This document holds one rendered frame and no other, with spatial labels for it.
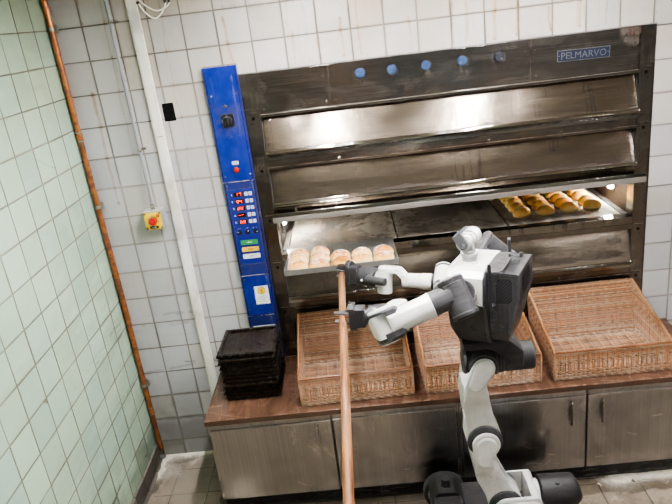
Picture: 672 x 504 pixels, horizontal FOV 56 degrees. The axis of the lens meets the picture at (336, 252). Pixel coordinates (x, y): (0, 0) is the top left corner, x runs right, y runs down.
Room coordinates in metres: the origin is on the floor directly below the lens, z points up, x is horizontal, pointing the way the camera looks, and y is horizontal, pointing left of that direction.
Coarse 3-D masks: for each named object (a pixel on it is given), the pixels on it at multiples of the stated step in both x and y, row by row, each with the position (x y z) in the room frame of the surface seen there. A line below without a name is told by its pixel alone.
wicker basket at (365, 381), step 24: (312, 312) 3.07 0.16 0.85; (312, 336) 3.03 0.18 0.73; (336, 336) 3.03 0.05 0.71; (360, 336) 3.02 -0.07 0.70; (312, 360) 3.00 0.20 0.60; (336, 360) 2.99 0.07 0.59; (360, 360) 2.96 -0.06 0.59; (384, 360) 2.92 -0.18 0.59; (408, 360) 2.71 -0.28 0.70; (312, 384) 2.61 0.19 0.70; (336, 384) 2.60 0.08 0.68; (360, 384) 2.60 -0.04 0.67; (384, 384) 2.60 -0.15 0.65; (408, 384) 2.67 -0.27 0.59
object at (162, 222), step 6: (144, 210) 3.10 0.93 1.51; (150, 210) 3.09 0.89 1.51; (156, 210) 3.08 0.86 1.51; (162, 210) 3.09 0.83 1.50; (144, 216) 3.07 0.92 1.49; (150, 216) 3.07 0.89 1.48; (162, 216) 3.07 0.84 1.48; (144, 222) 3.08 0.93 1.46; (162, 222) 3.07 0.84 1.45; (150, 228) 3.07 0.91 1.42; (156, 228) 3.07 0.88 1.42; (162, 228) 3.07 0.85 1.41
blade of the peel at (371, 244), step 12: (360, 240) 3.17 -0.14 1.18; (372, 240) 3.14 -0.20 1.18; (384, 240) 3.12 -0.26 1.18; (288, 252) 3.12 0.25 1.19; (372, 252) 2.98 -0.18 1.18; (396, 252) 2.89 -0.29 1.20; (288, 264) 2.96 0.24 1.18; (360, 264) 2.81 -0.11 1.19; (372, 264) 2.81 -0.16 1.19; (384, 264) 2.80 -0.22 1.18
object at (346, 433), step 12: (348, 372) 1.88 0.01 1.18; (348, 384) 1.80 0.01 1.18; (348, 396) 1.73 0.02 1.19; (348, 408) 1.67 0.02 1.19; (348, 420) 1.61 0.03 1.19; (348, 432) 1.55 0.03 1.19; (348, 444) 1.49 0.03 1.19; (348, 456) 1.44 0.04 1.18; (348, 468) 1.40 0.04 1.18; (348, 480) 1.35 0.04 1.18; (348, 492) 1.31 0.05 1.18
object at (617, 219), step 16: (528, 224) 3.10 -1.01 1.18; (544, 224) 3.07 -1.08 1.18; (560, 224) 3.04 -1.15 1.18; (576, 224) 3.04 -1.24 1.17; (592, 224) 3.03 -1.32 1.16; (608, 224) 3.03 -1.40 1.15; (400, 240) 3.10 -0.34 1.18; (416, 240) 3.08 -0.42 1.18; (432, 240) 3.07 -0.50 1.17; (448, 240) 3.07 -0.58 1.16
